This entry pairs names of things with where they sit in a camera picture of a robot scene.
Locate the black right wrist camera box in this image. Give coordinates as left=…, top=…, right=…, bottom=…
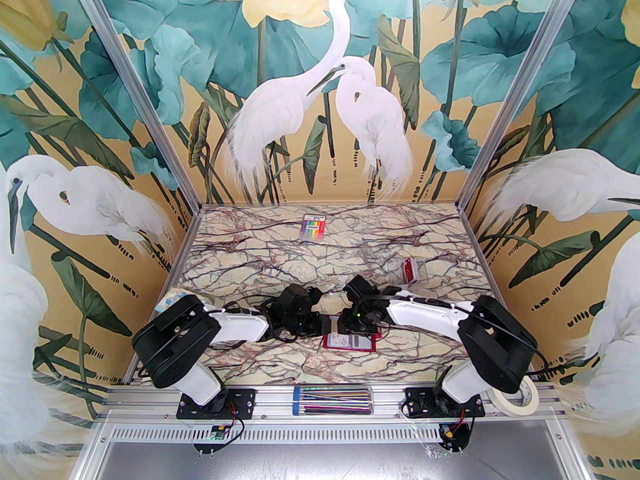
left=344, top=275, right=379, bottom=303

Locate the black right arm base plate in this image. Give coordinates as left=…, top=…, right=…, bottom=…
left=402, top=387, right=486, bottom=419

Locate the white masking tape roll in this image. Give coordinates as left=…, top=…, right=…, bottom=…
left=492, top=378, right=540, bottom=415

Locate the colourful printed tissue pack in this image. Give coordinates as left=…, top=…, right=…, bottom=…
left=155, top=287, right=193, bottom=314

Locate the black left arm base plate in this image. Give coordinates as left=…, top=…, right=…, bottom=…
left=176, top=387, right=257, bottom=421

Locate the red leather card holder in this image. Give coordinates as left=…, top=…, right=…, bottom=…
left=322, top=318, right=383, bottom=353

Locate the aluminium frame post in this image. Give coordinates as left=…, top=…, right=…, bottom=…
left=65, top=0, right=203, bottom=211
left=457, top=0, right=593, bottom=211

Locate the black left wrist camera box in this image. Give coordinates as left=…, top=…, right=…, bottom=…
left=277, top=284, right=323, bottom=316

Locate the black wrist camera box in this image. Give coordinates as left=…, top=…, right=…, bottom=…
left=344, top=275, right=379, bottom=303
left=277, top=284, right=323, bottom=316

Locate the aluminium mounting rail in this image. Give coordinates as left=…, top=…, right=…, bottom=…
left=95, top=382, right=568, bottom=425

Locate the perforated metal strip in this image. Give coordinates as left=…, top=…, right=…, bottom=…
left=100, top=422, right=558, bottom=445

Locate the pack of coloured markers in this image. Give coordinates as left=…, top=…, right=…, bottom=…
left=300, top=214, right=327, bottom=241

